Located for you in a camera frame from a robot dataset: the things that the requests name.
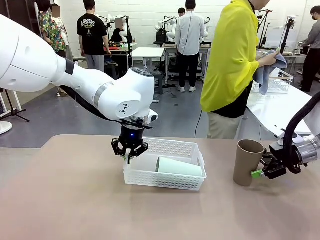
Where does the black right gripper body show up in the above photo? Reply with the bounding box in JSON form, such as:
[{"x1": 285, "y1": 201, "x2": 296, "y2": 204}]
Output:
[{"x1": 264, "y1": 143, "x2": 295, "y2": 180}]

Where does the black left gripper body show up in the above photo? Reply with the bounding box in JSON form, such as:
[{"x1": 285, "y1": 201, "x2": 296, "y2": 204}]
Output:
[{"x1": 119, "y1": 125, "x2": 145, "y2": 150}]

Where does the brown paper cup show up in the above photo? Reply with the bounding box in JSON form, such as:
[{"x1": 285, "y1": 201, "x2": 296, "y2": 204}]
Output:
[{"x1": 233, "y1": 139, "x2": 266, "y2": 188}]

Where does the white perforated plastic basket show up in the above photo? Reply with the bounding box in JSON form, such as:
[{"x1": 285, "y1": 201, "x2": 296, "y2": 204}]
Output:
[{"x1": 123, "y1": 136, "x2": 208, "y2": 193}]

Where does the mint green paper cup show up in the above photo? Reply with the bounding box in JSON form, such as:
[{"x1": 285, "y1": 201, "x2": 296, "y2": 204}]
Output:
[{"x1": 155, "y1": 156, "x2": 203, "y2": 177}]

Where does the grey blue towel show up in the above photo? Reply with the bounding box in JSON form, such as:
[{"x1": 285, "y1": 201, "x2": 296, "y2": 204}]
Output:
[{"x1": 252, "y1": 49, "x2": 288, "y2": 96}]

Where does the person right hand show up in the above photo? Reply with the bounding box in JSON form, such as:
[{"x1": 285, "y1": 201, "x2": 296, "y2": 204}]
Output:
[{"x1": 258, "y1": 53, "x2": 277, "y2": 68}]

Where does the large white table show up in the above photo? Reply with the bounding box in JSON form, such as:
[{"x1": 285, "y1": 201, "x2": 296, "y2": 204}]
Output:
[{"x1": 246, "y1": 84, "x2": 317, "y2": 139}]

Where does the grey plastic stool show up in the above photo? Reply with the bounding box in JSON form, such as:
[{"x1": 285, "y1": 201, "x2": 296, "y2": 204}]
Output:
[{"x1": 151, "y1": 71, "x2": 164, "y2": 95}]

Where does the small white standing desk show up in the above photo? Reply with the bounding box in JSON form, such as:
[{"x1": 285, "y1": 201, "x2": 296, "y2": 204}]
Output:
[{"x1": 131, "y1": 46, "x2": 166, "y2": 104}]

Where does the grey workbench with robots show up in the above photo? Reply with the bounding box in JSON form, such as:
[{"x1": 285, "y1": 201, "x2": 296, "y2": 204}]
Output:
[{"x1": 99, "y1": 42, "x2": 138, "y2": 78}]

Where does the seated person in black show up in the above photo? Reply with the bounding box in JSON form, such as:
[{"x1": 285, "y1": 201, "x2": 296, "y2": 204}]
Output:
[{"x1": 109, "y1": 18, "x2": 128, "y2": 44}]

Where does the person in yellow cape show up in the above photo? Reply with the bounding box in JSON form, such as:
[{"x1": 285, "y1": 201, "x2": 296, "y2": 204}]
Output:
[{"x1": 199, "y1": 0, "x2": 278, "y2": 140}]

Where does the person in black Lakers shirt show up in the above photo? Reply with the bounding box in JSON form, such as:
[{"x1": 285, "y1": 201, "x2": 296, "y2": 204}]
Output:
[{"x1": 76, "y1": 0, "x2": 113, "y2": 74}]

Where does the black floor tripod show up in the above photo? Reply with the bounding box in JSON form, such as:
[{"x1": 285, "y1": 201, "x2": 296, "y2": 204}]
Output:
[{"x1": 0, "y1": 88, "x2": 30, "y2": 123}]

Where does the white round fan base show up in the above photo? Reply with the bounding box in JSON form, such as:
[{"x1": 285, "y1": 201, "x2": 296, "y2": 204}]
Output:
[{"x1": 0, "y1": 121, "x2": 13, "y2": 135}]

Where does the person in white shirt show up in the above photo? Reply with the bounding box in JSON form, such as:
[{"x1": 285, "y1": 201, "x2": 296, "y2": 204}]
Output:
[{"x1": 174, "y1": 0, "x2": 206, "y2": 93}]

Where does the person in grey sweater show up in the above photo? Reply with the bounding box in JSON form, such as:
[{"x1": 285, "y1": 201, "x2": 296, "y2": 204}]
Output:
[{"x1": 299, "y1": 6, "x2": 320, "y2": 93}]

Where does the person in white print tee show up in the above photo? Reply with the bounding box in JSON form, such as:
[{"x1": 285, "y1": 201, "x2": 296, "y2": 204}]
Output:
[{"x1": 51, "y1": 3, "x2": 74, "y2": 61}]

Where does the person in floral shirt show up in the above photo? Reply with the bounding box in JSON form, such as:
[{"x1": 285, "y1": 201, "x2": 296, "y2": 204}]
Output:
[{"x1": 37, "y1": 0, "x2": 68, "y2": 60}]

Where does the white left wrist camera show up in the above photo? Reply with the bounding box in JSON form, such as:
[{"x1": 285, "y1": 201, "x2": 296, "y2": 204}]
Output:
[{"x1": 148, "y1": 111, "x2": 160, "y2": 125}]

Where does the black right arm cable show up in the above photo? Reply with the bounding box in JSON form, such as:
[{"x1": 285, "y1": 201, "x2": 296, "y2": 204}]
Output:
[{"x1": 282, "y1": 91, "x2": 320, "y2": 157}]

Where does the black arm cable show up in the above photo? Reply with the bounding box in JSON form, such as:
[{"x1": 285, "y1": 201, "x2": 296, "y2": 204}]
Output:
[
  {"x1": 58, "y1": 84, "x2": 123, "y2": 124},
  {"x1": 282, "y1": 91, "x2": 320, "y2": 157}
]

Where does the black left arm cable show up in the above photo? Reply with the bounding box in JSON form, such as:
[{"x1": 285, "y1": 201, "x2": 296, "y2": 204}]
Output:
[{"x1": 58, "y1": 84, "x2": 123, "y2": 124}]

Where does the white wire dish rack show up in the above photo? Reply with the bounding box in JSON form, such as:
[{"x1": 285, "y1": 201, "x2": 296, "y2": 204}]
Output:
[{"x1": 251, "y1": 68, "x2": 295, "y2": 95}]

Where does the white frame stand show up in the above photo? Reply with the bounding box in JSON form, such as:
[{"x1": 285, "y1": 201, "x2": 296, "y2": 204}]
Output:
[{"x1": 0, "y1": 88, "x2": 23, "y2": 118}]

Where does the black tall camera tripod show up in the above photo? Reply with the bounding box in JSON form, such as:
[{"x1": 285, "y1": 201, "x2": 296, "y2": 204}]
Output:
[{"x1": 276, "y1": 16, "x2": 297, "y2": 55}]

